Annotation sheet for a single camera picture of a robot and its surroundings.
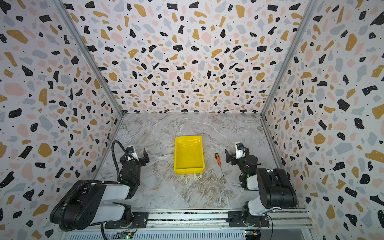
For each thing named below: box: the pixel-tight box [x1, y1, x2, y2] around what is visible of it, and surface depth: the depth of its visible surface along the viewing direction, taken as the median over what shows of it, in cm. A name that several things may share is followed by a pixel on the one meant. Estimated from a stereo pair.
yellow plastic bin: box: [173, 135, 205, 175], surface depth 97 cm
